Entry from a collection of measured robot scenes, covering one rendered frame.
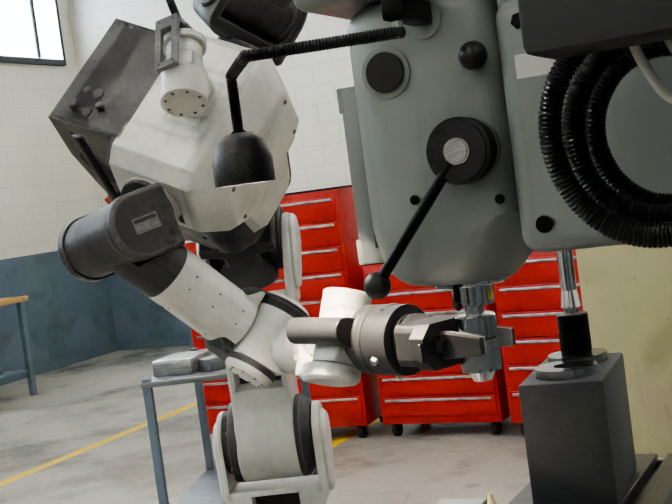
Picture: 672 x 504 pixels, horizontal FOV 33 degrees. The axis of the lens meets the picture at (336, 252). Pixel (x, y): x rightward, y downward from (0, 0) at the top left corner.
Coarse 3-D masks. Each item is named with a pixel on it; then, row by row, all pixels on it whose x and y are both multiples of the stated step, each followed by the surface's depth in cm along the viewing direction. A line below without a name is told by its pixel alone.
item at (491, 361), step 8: (496, 320) 133; (456, 328) 133; (464, 328) 132; (472, 328) 131; (480, 328) 131; (488, 328) 131; (496, 328) 132; (488, 336) 131; (496, 336) 132; (488, 344) 131; (496, 344) 132; (488, 352) 131; (496, 352) 132; (464, 360) 132; (472, 360) 131; (480, 360) 131; (488, 360) 131; (496, 360) 132; (464, 368) 132; (472, 368) 132; (480, 368) 131; (488, 368) 131; (496, 368) 132
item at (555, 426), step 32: (544, 384) 162; (576, 384) 160; (608, 384) 162; (544, 416) 162; (576, 416) 160; (608, 416) 160; (544, 448) 162; (576, 448) 161; (608, 448) 159; (544, 480) 163; (576, 480) 161; (608, 480) 160
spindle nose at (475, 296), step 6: (462, 288) 131; (468, 288) 131; (474, 288) 131; (480, 288) 131; (486, 288) 131; (492, 288) 132; (462, 294) 131; (468, 294) 131; (474, 294) 131; (480, 294) 131; (486, 294) 131; (492, 294) 132; (462, 300) 131; (468, 300) 131; (474, 300) 131; (480, 300) 131; (486, 300) 131; (492, 300) 132; (468, 306) 131; (474, 306) 131
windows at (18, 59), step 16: (0, 0) 1153; (16, 0) 1174; (32, 0) 1193; (48, 0) 1219; (0, 16) 1150; (16, 16) 1171; (32, 16) 1191; (48, 16) 1216; (0, 32) 1148; (16, 32) 1169; (32, 32) 1191; (48, 32) 1214; (0, 48) 1146; (16, 48) 1167; (32, 48) 1189; (48, 48) 1211; (32, 64) 1196; (48, 64) 1212; (64, 64) 1234
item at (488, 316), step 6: (486, 312) 133; (492, 312) 132; (456, 318) 133; (462, 318) 132; (468, 318) 131; (474, 318) 131; (480, 318) 131; (486, 318) 131; (492, 318) 132; (456, 324) 133; (462, 324) 132; (468, 324) 131; (474, 324) 131
